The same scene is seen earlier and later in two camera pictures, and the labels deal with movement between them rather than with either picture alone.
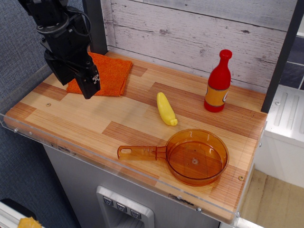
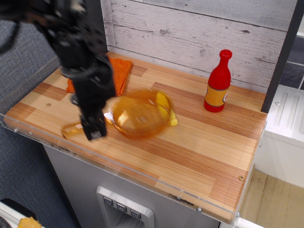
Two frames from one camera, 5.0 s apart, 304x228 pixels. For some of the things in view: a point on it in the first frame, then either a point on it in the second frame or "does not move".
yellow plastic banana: (166, 111) does not move
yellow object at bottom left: (29, 222) does not move
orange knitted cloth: (113, 73) does not move
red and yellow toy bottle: (219, 80) does not move
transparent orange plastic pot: (194, 156) → (136, 115)
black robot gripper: (70, 36) → (79, 43)
